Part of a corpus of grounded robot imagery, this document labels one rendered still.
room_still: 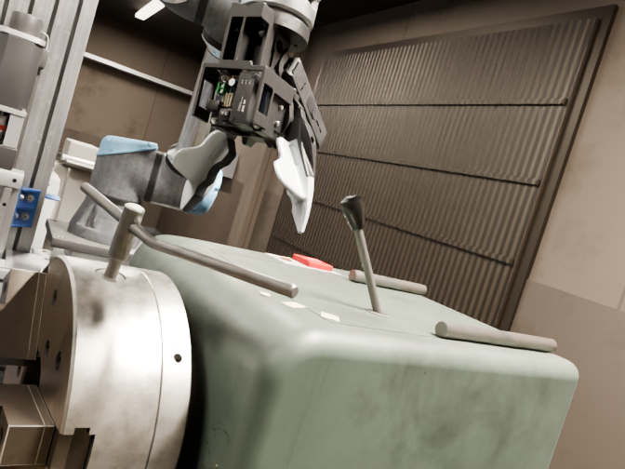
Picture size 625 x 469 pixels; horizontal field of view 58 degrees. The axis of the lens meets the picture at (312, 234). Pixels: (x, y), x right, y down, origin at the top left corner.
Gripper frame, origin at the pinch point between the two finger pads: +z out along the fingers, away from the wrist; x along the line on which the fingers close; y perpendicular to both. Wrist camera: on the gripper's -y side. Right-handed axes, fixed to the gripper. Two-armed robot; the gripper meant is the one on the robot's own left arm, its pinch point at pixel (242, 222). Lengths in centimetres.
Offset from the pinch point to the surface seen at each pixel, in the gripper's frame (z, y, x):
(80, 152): -71, -460, -570
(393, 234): -30, -335, -94
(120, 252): 5.9, 1.8, -13.3
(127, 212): 1.5, 2.9, -12.6
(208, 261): 4.4, 4.1, 0.0
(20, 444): 24.3, 10.8, -10.8
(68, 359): 16.5, 8.2, -10.4
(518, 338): 6.7, -42.3, 24.5
